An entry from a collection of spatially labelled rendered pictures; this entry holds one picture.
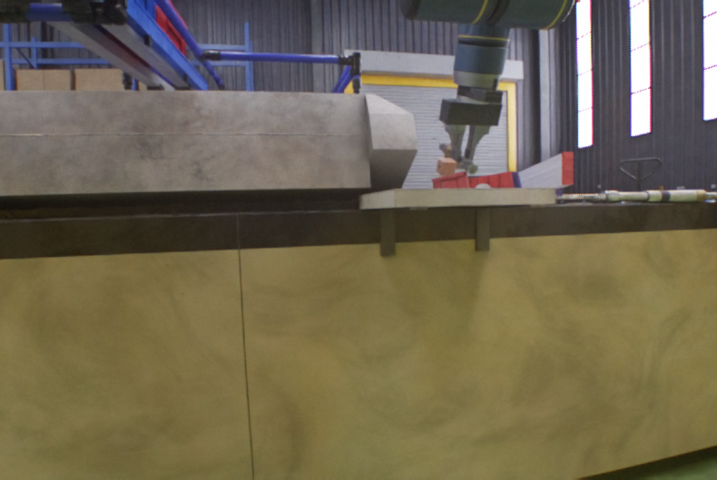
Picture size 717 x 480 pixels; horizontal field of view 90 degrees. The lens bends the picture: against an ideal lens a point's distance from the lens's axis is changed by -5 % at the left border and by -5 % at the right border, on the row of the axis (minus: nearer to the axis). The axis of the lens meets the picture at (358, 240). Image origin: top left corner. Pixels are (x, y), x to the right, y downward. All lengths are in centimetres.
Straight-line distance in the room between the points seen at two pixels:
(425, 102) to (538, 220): 1144
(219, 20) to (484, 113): 1175
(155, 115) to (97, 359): 47
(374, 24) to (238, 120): 1200
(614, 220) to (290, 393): 83
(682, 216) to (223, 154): 109
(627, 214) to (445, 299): 50
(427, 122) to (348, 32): 351
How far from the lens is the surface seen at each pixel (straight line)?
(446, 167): 91
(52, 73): 1149
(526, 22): 77
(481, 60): 88
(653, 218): 114
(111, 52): 115
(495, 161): 1294
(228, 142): 77
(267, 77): 1177
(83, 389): 89
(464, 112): 91
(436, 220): 80
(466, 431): 96
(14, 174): 88
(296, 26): 1238
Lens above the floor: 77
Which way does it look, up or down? 4 degrees down
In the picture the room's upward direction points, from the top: 2 degrees counter-clockwise
